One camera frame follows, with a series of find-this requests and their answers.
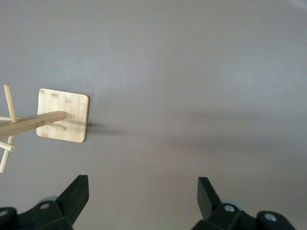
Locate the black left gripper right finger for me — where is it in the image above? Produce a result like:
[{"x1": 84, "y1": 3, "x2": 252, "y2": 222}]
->
[{"x1": 193, "y1": 176, "x2": 295, "y2": 230}]

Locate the wooden mug tree stand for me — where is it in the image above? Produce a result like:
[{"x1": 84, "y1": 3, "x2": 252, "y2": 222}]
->
[{"x1": 0, "y1": 83, "x2": 90, "y2": 173}]

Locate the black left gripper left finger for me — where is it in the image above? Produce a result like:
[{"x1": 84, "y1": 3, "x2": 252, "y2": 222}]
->
[{"x1": 0, "y1": 174, "x2": 90, "y2": 230}]

